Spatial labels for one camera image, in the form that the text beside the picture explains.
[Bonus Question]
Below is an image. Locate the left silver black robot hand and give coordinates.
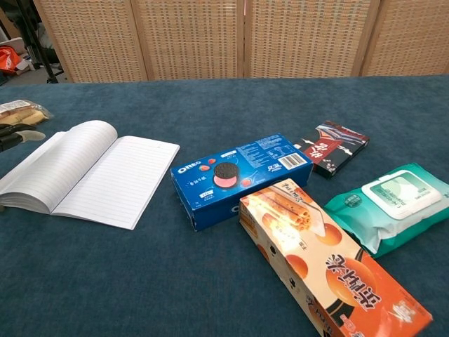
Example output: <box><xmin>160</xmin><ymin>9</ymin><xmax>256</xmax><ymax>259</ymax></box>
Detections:
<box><xmin>0</xmin><ymin>122</ymin><xmax>46</xmax><ymax>152</ymax></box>

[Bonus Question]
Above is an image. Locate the green wet wipes pack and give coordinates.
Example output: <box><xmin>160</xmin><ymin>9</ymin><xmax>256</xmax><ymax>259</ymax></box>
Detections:
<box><xmin>323</xmin><ymin>161</ymin><xmax>449</xmax><ymax>259</ymax></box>

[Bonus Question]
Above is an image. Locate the blue felt table mat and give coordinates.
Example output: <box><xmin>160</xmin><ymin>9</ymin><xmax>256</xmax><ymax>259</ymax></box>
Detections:
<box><xmin>0</xmin><ymin>74</ymin><xmax>449</xmax><ymax>337</ymax></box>

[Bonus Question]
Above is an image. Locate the orange plastic bag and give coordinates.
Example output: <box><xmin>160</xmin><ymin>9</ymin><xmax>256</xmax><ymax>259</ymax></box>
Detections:
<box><xmin>0</xmin><ymin>45</ymin><xmax>22</xmax><ymax>73</ymax></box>

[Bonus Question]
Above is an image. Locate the white lined paper notebook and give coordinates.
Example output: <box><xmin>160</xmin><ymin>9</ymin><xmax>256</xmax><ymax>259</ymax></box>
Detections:
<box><xmin>0</xmin><ymin>119</ymin><xmax>181</xmax><ymax>231</ymax></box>

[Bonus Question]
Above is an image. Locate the wooden perforated folding screen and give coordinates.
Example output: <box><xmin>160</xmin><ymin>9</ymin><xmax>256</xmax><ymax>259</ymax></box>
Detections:
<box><xmin>33</xmin><ymin>0</ymin><xmax>449</xmax><ymax>84</ymax></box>

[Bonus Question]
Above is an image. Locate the blue Oreo cookie box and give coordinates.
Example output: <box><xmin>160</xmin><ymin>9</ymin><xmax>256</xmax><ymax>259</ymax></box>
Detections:
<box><xmin>170</xmin><ymin>132</ymin><xmax>314</xmax><ymax>232</ymax></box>

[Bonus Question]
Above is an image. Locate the orange egg roll box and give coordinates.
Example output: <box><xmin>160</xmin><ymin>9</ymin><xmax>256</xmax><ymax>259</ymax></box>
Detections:
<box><xmin>239</xmin><ymin>178</ymin><xmax>434</xmax><ymax>337</ymax></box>

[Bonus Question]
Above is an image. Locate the black tripod stand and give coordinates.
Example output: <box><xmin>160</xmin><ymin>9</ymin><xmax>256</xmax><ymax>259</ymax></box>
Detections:
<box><xmin>13</xmin><ymin>0</ymin><xmax>66</xmax><ymax>84</ymax></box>

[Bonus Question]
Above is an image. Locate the clear plastic snack bag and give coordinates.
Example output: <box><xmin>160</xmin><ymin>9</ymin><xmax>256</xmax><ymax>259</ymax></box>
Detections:
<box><xmin>0</xmin><ymin>99</ymin><xmax>53</xmax><ymax>126</ymax></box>

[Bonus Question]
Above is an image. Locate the black and red box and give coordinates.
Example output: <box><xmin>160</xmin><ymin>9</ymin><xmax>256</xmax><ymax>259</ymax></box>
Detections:
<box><xmin>294</xmin><ymin>120</ymin><xmax>370</xmax><ymax>180</ymax></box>

